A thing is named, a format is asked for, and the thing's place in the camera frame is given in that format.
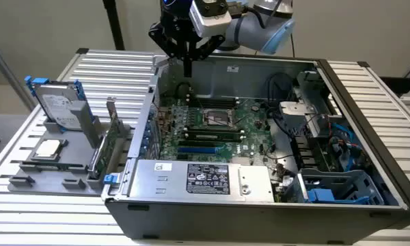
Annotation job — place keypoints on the black installed RAM stick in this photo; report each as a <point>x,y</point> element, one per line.
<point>213,138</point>
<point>212,130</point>

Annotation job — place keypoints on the grey plastic parts rack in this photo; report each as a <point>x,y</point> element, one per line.
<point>50,179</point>

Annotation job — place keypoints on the silver CPU chip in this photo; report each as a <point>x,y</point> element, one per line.
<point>49,150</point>

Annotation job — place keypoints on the blue-grey plastic disk bay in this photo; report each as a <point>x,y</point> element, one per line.
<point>347,179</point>

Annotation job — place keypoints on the blue case latch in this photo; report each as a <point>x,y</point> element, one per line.
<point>109,179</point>

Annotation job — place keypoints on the silver metal drive cage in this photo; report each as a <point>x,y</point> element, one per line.
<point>310,89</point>

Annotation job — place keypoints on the green graphics card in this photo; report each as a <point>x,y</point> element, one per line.
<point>110,143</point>

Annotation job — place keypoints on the green motherboard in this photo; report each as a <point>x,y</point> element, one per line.
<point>253,138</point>

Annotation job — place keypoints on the black open PC case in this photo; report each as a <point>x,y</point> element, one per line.
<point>225,220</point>

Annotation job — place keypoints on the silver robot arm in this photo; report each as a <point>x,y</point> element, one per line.
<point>249,33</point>

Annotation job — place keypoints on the silver hard disk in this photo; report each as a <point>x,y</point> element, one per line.
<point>57,105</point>

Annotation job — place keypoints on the hard drive in blue caddy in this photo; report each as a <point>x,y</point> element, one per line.
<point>85,102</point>

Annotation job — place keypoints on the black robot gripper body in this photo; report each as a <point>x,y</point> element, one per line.
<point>176,18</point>

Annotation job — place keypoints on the green RAM stick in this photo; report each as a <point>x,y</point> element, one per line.
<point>54,165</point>

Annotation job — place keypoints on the black block behind table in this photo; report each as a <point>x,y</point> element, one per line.
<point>395,85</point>

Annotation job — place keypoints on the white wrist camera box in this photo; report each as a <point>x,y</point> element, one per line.
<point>212,18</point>

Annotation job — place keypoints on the silver power supply unit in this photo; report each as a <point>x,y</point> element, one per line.
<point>177,179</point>

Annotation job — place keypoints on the black stand pole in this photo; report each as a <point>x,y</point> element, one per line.
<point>114,23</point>

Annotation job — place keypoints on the blue expansion slot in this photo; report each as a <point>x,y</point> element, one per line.
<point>201,150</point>

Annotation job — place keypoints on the aluminium frame post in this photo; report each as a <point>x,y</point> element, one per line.
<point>6,69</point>

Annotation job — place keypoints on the CPU socket with metal frame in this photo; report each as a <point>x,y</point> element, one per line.
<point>214,117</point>

